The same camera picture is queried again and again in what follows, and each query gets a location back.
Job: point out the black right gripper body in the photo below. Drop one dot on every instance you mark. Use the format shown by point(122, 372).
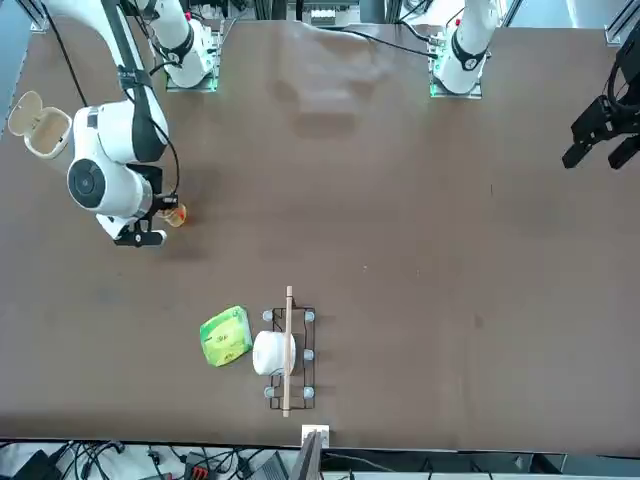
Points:
point(156, 182)

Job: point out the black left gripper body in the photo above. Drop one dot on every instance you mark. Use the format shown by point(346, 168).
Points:
point(629, 85)

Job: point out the glass measuring cup orange solution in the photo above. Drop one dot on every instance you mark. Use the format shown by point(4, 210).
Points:
point(179, 217)

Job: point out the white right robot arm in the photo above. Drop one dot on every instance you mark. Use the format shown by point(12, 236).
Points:
point(115, 130)

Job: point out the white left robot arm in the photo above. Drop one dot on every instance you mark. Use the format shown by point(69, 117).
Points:
point(467, 45)

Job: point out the cream trash bin with lid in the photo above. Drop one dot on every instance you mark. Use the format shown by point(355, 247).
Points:
point(45, 132)

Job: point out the green tissue packet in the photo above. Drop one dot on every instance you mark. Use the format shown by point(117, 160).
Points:
point(225, 337)

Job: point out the white power strip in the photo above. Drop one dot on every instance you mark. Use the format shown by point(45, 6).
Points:
point(322, 16)

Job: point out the red black plug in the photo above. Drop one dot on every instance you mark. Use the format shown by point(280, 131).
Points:
point(197, 471)

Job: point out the black power adapter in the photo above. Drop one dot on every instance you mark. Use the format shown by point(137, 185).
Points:
point(35, 467)

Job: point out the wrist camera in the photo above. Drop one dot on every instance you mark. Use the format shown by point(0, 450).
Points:
point(145, 239)

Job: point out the aluminium frame post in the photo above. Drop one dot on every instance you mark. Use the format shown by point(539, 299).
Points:
point(615, 32)
point(40, 17)

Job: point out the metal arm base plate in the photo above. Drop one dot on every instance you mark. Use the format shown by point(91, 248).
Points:
point(210, 85)
point(475, 92)

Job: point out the aluminium camera post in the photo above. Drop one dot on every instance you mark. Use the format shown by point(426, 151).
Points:
point(310, 455)

